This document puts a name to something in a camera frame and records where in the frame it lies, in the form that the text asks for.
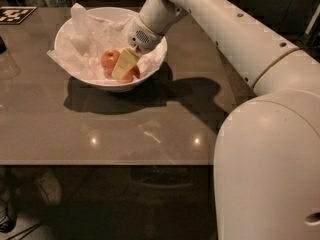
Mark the black white fiducial marker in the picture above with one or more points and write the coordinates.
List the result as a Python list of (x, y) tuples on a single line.
[(15, 15)]

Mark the red apple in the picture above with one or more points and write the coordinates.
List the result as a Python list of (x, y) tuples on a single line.
[(131, 75), (109, 60)]

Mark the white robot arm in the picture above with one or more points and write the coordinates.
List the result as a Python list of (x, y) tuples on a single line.
[(267, 152)]

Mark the dark object at left edge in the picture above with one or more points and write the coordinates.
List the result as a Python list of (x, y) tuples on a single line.
[(3, 47)]

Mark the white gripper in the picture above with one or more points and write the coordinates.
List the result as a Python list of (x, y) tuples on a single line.
[(142, 37)]

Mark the white crumpled paper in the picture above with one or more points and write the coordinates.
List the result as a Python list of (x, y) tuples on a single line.
[(83, 37)]

